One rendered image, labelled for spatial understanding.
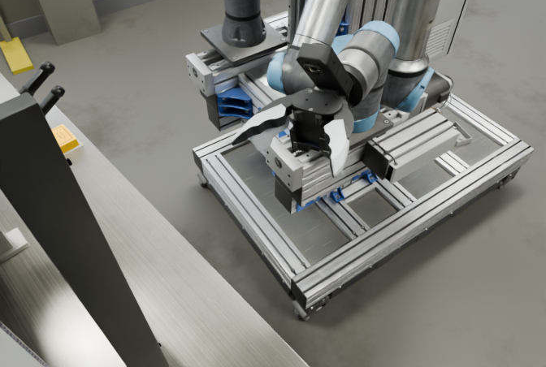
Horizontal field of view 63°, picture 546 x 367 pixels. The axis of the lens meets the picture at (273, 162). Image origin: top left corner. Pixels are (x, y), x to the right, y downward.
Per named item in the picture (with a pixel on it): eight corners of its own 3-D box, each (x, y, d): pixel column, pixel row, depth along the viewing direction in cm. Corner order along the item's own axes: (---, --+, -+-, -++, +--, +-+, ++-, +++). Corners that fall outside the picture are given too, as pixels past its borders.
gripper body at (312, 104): (334, 165, 63) (366, 116, 70) (332, 117, 58) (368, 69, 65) (288, 150, 67) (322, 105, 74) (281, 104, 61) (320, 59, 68)
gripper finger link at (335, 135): (357, 198, 56) (342, 150, 63) (358, 165, 52) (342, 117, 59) (333, 202, 56) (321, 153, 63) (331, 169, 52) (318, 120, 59)
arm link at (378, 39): (396, 66, 80) (407, 23, 73) (374, 100, 73) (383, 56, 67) (356, 53, 82) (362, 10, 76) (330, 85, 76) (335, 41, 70)
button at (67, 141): (80, 145, 104) (76, 138, 102) (51, 161, 101) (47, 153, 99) (66, 131, 108) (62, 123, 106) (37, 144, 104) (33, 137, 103)
